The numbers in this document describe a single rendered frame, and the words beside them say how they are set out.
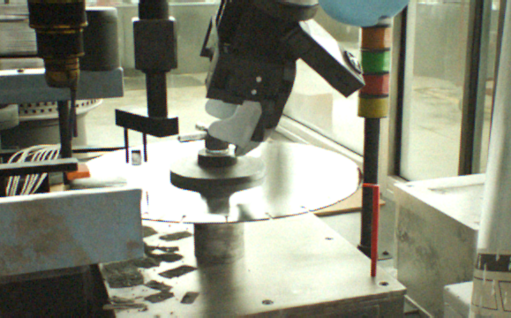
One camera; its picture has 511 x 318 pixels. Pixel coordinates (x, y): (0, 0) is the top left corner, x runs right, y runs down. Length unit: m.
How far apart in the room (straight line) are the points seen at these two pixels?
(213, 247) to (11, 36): 0.70
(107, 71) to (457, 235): 0.49
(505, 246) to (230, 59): 0.48
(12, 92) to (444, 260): 0.57
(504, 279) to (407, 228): 0.73
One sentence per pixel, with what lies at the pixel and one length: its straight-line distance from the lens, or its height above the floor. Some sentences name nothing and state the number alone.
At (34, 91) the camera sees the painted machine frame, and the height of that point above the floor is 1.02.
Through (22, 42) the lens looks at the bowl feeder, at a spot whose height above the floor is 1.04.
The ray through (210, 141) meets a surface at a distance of 0.83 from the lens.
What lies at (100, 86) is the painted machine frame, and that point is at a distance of 1.01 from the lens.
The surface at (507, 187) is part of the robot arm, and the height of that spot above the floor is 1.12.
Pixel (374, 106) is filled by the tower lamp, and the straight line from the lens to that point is 1.05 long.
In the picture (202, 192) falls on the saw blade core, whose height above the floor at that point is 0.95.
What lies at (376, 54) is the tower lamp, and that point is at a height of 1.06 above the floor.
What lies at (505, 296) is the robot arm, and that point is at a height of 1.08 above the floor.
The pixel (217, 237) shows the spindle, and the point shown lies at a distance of 0.85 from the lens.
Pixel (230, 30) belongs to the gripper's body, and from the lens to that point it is 0.72.
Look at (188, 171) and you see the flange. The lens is 0.82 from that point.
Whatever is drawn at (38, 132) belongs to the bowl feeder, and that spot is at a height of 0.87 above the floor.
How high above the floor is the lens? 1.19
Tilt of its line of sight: 15 degrees down
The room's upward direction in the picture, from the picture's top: straight up
